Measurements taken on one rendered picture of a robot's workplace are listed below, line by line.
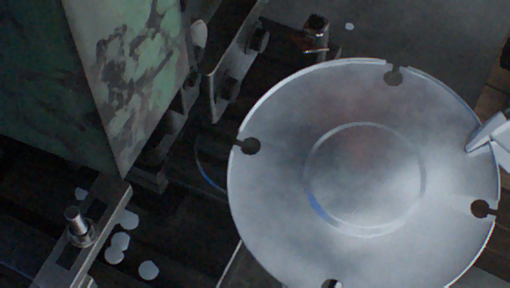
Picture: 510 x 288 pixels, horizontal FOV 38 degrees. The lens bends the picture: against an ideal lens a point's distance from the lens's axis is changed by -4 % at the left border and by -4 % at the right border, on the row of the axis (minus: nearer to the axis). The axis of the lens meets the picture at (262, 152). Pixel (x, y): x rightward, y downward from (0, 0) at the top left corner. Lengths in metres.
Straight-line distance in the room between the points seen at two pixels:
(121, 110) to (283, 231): 0.36
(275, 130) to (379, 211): 0.14
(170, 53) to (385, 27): 1.46
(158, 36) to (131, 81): 0.03
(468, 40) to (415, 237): 1.22
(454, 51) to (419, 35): 0.10
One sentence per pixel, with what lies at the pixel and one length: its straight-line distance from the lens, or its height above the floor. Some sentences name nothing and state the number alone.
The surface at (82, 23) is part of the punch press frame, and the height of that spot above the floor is 1.22.
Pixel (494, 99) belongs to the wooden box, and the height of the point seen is 0.35.
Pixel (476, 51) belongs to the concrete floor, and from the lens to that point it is 1.94.
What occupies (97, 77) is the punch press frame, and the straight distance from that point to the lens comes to 0.42.
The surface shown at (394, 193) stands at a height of 0.80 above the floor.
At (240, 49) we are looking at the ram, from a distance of 0.70.
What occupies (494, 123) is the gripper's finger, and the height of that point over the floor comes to 0.83.
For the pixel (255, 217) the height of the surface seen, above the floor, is 0.79.
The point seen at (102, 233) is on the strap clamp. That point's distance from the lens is 0.83.
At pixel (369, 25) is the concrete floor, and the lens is 1.93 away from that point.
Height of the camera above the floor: 1.51
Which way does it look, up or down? 62 degrees down
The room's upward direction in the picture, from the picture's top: straight up
